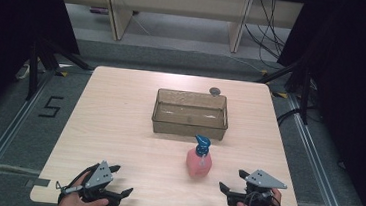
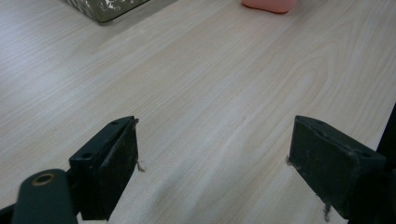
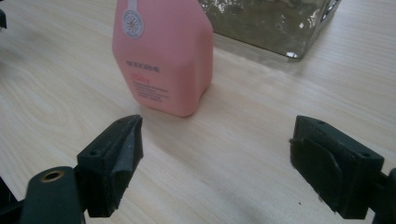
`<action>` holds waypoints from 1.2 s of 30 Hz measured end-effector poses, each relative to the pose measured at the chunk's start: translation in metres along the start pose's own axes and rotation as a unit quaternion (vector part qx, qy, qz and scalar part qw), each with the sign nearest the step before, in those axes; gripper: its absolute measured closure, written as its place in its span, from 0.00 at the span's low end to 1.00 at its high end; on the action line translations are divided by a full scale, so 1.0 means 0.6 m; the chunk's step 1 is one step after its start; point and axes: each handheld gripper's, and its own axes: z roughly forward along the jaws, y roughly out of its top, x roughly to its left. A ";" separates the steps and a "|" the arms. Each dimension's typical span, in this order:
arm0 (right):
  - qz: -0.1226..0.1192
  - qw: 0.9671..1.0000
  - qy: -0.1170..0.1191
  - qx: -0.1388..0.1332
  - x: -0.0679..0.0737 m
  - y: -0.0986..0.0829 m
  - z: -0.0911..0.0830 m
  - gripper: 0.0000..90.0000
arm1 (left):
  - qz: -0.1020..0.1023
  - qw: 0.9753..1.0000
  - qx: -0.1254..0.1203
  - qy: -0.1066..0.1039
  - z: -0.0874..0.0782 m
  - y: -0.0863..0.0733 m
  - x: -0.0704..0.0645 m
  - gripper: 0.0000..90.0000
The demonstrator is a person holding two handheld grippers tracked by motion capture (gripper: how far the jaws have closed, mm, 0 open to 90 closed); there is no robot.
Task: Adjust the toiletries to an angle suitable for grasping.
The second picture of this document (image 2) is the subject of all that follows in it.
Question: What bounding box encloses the pink soft object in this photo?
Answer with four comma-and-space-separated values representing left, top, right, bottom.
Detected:
241, 0, 299, 14

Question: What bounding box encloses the grey patterned box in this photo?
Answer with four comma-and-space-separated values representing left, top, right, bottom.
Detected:
62, 0, 150, 24

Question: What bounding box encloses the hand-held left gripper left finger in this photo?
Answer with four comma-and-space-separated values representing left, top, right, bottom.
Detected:
68, 116, 140, 221

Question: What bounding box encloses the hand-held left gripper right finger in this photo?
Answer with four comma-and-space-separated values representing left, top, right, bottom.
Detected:
288, 115, 388, 220

